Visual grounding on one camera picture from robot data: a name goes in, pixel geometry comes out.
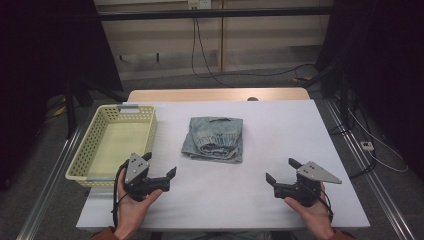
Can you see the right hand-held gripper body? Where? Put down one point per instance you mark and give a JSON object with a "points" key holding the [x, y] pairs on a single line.
{"points": [[311, 171]]}

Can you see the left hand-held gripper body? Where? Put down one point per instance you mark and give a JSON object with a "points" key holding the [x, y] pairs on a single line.
{"points": [[136, 168]]}

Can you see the pale yellow perforated plastic basket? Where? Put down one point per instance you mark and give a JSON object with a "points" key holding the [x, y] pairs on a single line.
{"points": [[110, 140]]}

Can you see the light blue jeans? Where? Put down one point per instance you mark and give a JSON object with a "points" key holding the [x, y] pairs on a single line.
{"points": [[213, 136]]}

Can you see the person's left hand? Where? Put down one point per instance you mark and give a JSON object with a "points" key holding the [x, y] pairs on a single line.
{"points": [[131, 213]]}

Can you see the person's right hand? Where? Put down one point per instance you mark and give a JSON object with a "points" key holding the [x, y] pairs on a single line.
{"points": [[316, 216]]}

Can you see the white table mat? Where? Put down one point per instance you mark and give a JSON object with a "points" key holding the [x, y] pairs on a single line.
{"points": [[266, 133]]}

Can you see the white power strip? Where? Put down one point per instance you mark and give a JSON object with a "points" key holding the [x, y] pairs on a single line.
{"points": [[367, 145]]}

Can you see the dark table grommet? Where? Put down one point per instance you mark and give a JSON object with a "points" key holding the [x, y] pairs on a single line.
{"points": [[252, 98]]}

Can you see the black metal stand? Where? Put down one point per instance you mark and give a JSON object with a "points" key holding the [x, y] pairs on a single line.
{"points": [[70, 106], [343, 100]]}

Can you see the yellow floor tape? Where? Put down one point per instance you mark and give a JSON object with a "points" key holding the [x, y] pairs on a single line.
{"points": [[302, 79], [59, 111]]}

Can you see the dark curtain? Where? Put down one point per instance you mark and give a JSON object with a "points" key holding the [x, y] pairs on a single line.
{"points": [[40, 50], [386, 66]]}

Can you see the black horizontal bar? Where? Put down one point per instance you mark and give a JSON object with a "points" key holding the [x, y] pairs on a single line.
{"points": [[233, 13]]}

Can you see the aluminium floor rail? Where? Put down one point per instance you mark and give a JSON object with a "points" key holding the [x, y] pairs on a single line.
{"points": [[50, 186], [376, 186]]}

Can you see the white wall socket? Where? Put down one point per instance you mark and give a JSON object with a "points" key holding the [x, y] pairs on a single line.
{"points": [[199, 4]]}

